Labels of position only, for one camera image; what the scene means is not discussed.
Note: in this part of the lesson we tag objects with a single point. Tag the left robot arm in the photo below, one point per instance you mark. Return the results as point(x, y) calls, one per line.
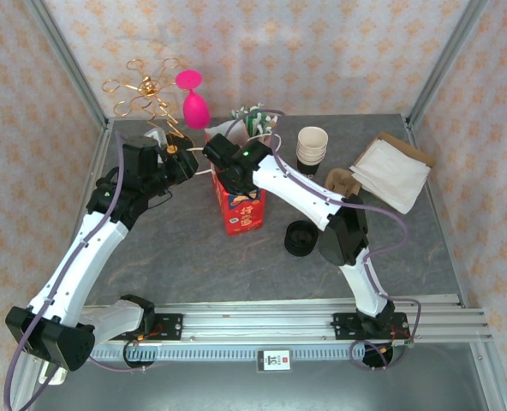
point(86, 257)

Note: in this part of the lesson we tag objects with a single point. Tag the pink wine glass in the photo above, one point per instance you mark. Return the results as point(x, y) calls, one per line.
point(195, 109)

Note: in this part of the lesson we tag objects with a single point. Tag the white digital timer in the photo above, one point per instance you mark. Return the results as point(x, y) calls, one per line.
point(50, 377)

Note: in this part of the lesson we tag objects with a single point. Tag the brown pulp cup carrier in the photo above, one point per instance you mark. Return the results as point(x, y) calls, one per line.
point(341, 182)

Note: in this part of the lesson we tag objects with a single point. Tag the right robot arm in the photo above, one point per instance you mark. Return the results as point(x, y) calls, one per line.
point(296, 188)

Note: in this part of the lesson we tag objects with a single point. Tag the stack of paper cups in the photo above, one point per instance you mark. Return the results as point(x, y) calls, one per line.
point(312, 143)

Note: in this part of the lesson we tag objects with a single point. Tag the stack of black lids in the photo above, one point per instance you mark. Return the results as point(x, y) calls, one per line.
point(300, 239)

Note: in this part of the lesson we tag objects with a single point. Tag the white number label card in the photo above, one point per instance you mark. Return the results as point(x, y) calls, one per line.
point(274, 361)

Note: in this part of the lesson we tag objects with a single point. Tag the green white straws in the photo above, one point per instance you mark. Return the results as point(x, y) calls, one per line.
point(253, 122)

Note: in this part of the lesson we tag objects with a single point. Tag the stack of white napkins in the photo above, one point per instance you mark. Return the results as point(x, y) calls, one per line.
point(390, 175)

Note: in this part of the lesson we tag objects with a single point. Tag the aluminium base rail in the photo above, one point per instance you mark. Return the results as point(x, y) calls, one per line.
point(258, 325)

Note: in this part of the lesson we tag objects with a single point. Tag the aluminium frame post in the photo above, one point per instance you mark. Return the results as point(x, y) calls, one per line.
point(65, 55)
point(446, 55)

